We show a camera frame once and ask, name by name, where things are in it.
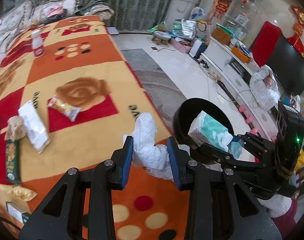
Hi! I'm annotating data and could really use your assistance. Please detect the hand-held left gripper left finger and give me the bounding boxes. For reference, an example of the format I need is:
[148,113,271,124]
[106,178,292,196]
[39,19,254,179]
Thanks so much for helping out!
[18,135,134,240]

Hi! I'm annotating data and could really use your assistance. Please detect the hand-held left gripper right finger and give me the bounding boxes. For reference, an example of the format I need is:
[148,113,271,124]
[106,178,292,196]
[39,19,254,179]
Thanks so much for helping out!
[167,137,283,240]

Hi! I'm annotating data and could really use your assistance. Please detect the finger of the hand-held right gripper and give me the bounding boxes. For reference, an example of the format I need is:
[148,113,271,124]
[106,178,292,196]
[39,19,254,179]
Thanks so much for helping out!
[228,131,277,155]
[198,142,270,172]

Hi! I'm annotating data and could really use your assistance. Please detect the white tissue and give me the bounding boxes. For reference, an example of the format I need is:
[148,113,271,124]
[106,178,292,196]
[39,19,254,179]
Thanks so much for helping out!
[132,112,176,180]

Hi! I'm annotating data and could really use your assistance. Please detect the teal white tissue pack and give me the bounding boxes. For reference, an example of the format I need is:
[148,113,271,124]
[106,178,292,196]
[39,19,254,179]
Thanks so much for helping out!
[188,110,243,159]

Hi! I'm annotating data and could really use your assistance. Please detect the black trash bin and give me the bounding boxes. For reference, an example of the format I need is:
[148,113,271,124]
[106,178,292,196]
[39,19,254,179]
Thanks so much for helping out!
[172,97,235,165]

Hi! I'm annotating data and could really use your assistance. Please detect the snack packet red edges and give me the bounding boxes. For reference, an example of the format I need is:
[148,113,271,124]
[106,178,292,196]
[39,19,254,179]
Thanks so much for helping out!
[47,94,82,122]

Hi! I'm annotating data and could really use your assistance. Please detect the white cardboard box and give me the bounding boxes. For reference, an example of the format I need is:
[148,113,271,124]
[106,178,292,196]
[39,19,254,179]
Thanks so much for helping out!
[18,100,51,154]

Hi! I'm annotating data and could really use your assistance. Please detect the yellow paper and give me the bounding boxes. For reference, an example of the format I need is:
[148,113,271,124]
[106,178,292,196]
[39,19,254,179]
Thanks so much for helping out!
[0,184,38,202]

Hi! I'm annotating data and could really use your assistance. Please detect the long green packet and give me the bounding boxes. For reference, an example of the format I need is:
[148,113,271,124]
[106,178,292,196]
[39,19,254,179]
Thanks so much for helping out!
[5,139,21,184]

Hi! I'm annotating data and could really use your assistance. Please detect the brown paper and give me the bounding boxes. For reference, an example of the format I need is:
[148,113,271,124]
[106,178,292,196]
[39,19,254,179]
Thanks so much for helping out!
[5,115,26,140]

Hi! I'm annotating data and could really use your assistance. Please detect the small white green box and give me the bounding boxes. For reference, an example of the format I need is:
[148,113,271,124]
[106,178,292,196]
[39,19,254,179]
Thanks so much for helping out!
[6,200,33,224]

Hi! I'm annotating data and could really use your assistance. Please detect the person's right forearm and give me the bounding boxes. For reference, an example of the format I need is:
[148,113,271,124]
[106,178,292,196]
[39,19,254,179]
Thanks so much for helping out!
[260,194,298,224]

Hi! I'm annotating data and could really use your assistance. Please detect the white television cabinet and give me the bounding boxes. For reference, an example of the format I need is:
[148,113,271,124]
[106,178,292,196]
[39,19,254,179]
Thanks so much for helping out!
[201,35,282,140]

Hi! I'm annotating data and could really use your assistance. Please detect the black television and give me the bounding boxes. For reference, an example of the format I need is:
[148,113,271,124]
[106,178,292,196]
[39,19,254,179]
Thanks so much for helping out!
[264,34,304,98]

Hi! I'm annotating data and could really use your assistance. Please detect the orange box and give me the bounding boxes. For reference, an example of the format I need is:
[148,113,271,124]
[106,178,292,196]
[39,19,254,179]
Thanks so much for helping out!
[232,46,251,63]

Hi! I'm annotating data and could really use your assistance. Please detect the red cloth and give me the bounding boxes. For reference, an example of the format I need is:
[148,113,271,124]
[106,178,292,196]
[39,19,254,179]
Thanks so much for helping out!
[249,21,282,67]

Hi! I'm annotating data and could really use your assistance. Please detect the white paper bag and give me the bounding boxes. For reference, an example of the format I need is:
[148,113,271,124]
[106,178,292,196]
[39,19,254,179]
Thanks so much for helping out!
[189,40,209,59]

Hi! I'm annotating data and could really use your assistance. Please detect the pink box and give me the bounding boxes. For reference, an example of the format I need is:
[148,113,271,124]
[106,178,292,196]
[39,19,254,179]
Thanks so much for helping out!
[173,39,192,53]

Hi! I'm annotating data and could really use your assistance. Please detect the silver foil bag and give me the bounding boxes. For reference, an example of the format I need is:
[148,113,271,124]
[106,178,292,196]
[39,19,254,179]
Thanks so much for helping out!
[181,19,199,40]

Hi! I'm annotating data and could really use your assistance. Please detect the small wooden stool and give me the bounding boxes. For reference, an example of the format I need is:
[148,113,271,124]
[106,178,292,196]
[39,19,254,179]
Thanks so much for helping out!
[152,30,172,46]

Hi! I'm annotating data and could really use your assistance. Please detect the green shiny bag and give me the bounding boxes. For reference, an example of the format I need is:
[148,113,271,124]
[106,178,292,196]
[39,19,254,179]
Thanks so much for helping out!
[148,24,167,34]

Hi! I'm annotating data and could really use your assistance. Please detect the glass display shelf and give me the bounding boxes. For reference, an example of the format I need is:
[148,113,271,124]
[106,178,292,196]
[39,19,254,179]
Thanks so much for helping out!
[224,0,260,40]

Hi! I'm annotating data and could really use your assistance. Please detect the red hanging decoration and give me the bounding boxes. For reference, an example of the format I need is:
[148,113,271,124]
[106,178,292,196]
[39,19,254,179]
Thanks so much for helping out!
[212,0,230,18]

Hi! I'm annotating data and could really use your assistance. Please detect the white plastic bag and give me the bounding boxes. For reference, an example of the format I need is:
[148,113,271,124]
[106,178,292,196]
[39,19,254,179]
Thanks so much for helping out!
[190,6,207,22]

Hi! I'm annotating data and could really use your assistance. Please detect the white bottle pink label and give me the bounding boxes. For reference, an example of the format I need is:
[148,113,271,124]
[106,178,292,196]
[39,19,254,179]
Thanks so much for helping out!
[31,29,45,58]

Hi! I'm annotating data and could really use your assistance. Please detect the green patterned curtain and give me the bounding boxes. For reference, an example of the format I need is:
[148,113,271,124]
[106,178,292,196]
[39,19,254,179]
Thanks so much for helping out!
[2,0,180,32]

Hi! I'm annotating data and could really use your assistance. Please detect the pile of pink clothes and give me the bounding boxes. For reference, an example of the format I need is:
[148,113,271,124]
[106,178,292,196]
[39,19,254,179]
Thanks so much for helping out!
[46,6,68,20]

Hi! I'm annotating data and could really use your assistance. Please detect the white folded quilt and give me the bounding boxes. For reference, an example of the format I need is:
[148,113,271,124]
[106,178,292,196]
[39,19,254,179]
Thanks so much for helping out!
[0,27,18,55]

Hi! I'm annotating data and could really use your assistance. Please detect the red wall ornament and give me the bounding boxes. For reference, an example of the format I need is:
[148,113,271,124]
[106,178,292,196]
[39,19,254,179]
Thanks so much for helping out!
[289,5,304,58]

